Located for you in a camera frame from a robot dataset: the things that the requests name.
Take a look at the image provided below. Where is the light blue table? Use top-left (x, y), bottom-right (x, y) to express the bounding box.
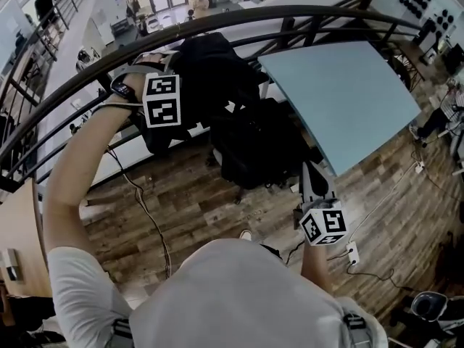
top-left (257, 41), bottom-right (422, 176)

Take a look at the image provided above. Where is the black office chair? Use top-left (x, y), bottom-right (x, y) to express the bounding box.
top-left (210, 98), bottom-right (327, 204)

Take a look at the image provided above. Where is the black metal railing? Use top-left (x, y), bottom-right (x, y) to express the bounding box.
top-left (0, 4), bottom-right (436, 191)

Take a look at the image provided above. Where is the left black harness buckle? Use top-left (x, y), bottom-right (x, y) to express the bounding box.
top-left (112, 319), bottom-right (133, 348)

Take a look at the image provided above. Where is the black cable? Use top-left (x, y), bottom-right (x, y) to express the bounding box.
top-left (284, 239), bottom-right (307, 266)
top-left (104, 145), bottom-right (173, 278)

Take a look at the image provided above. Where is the person's white shirt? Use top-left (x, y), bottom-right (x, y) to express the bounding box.
top-left (46, 238), bottom-right (389, 348)

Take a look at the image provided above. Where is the black jacket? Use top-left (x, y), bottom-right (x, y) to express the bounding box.
top-left (139, 33), bottom-right (262, 155)

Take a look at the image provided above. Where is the black smartwatch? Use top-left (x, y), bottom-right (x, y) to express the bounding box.
top-left (110, 79), bottom-right (135, 99)

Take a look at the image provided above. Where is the person's right forearm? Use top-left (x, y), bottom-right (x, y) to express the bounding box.
top-left (302, 243), bottom-right (333, 297)

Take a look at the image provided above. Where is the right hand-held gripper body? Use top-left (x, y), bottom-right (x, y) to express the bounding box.
top-left (292, 198), bottom-right (348, 247)

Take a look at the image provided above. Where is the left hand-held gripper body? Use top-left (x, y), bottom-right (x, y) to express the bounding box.
top-left (136, 51), bottom-right (182, 128)

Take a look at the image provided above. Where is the person's left forearm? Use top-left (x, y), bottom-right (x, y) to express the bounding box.
top-left (42, 75), bottom-right (146, 213)

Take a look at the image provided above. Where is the right black harness buckle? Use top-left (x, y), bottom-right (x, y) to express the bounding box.
top-left (342, 313), bottom-right (367, 331)

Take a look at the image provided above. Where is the black harness buckle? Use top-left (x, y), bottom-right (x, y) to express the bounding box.
top-left (342, 313), bottom-right (367, 331)
top-left (112, 319), bottom-right (133, 348)

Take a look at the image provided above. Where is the light wooden desk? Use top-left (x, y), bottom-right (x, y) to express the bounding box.
top-left (0, 181), bottom-right (54, 299)

